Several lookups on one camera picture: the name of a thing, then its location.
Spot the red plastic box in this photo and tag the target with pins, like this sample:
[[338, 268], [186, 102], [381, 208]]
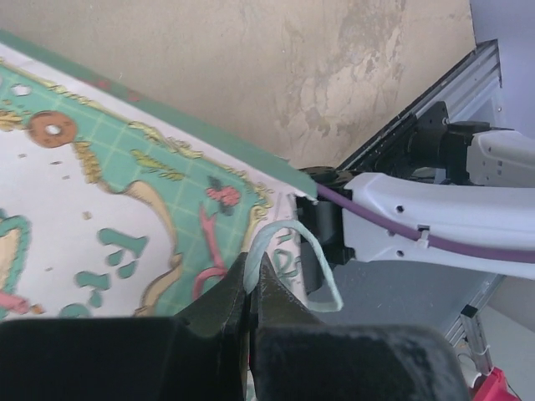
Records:
[[493, 388]]

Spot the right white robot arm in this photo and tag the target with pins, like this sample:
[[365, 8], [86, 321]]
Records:
[[448, 193]]

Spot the green floral paper bag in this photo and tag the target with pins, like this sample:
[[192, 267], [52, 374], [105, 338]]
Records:
[[117, 207]]

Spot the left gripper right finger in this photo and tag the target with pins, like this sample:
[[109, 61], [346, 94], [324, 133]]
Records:
[[295, 356]]

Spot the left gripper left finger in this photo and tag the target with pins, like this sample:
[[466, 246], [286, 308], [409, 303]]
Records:
[[198, 354]]

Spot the aluminium frame rail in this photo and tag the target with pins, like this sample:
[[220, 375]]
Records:
[[458, 88]]

